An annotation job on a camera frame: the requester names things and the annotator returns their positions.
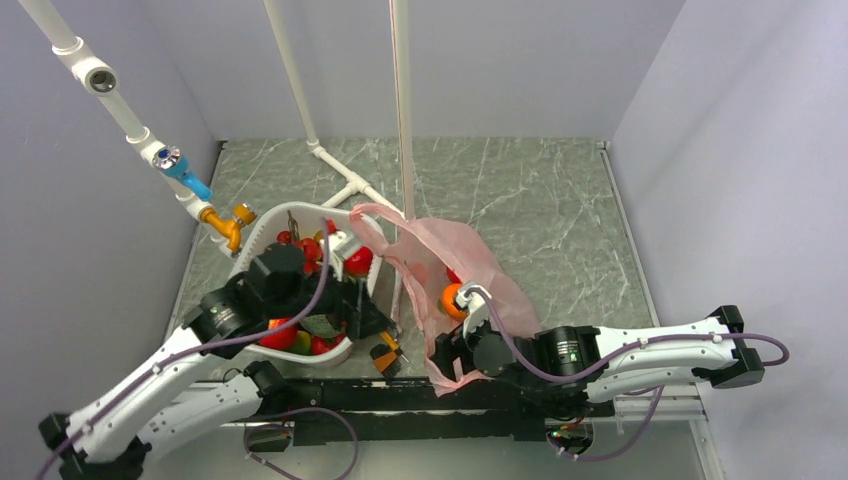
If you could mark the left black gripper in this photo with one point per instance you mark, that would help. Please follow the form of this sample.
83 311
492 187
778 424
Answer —
356 310

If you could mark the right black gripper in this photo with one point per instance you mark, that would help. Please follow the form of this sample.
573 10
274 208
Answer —
448 346

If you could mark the pink plastic bag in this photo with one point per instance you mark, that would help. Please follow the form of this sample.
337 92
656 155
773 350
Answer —
431 253

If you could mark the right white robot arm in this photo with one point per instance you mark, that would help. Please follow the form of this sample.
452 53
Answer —
586 365

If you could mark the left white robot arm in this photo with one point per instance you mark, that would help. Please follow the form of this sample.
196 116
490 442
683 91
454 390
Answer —
114 436

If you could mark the orange fake fruit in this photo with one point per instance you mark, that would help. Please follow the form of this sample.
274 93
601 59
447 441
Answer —
448 304

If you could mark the red fake fruit in bag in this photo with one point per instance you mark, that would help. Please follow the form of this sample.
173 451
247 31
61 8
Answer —
452 276

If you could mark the silver wrench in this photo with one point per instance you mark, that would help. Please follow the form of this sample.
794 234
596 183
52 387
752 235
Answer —
396 296

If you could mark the red apple front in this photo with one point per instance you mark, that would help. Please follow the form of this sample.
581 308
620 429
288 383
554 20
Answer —
279 339

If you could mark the white plastic basket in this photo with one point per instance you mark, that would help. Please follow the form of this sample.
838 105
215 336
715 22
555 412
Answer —
307 218

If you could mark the white pipe with faucet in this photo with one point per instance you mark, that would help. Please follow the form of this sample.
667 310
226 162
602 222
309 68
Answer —
101 81

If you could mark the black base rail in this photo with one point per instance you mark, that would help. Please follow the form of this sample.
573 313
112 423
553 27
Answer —
330 410

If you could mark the white PVC pipe frame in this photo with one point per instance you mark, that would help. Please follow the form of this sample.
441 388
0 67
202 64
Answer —
348 66

